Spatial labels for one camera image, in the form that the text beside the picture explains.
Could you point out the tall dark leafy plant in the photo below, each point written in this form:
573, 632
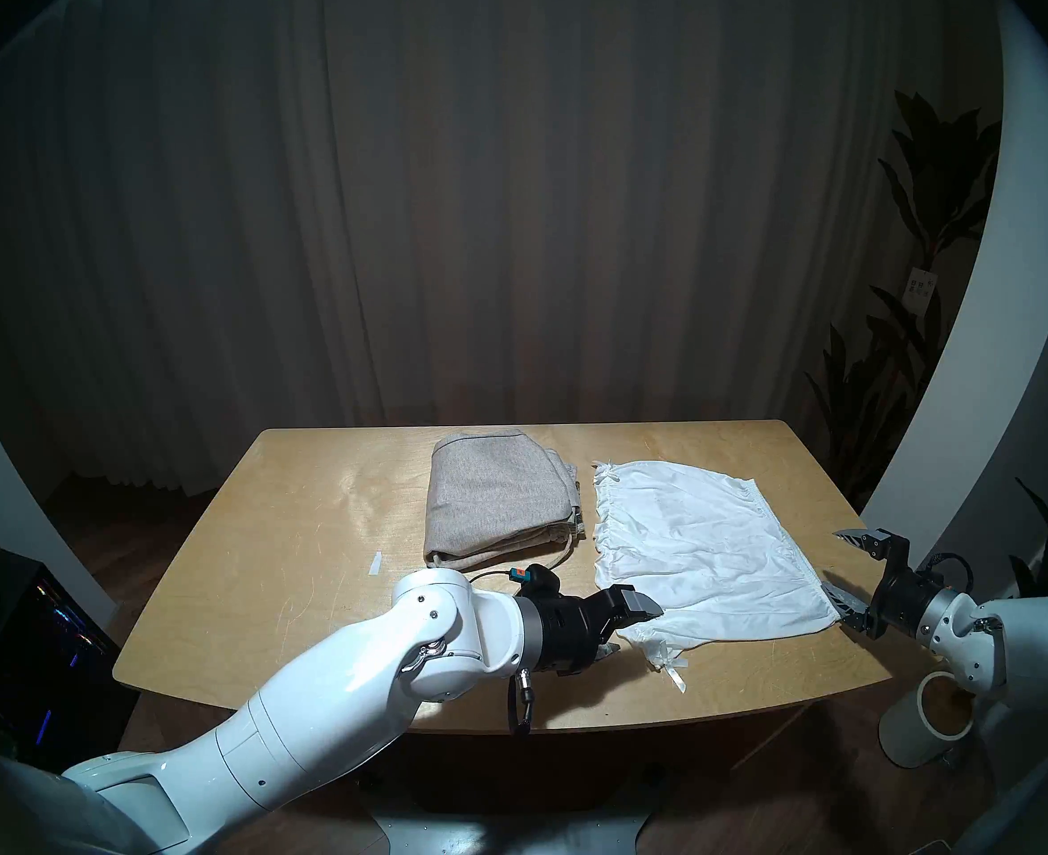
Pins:
938, 176

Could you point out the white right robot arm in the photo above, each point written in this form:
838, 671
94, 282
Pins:
1023, 639

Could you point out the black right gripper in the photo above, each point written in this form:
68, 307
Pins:
902, 595

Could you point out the small plant in white pot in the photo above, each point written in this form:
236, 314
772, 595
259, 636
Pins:
907, 737

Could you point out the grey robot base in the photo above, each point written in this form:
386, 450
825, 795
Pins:
506, 840

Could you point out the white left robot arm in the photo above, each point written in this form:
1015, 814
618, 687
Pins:
354, 702

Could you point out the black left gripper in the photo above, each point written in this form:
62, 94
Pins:
573, 635

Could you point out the white frilled shorts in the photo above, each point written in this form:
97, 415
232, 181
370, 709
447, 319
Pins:
702, 550

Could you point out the white paper plant tag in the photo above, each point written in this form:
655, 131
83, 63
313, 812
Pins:
920, 290

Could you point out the beige pleated curtain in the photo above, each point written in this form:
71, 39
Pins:
506, 194

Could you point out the black computer tower with lights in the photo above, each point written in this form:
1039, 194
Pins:
34, 648

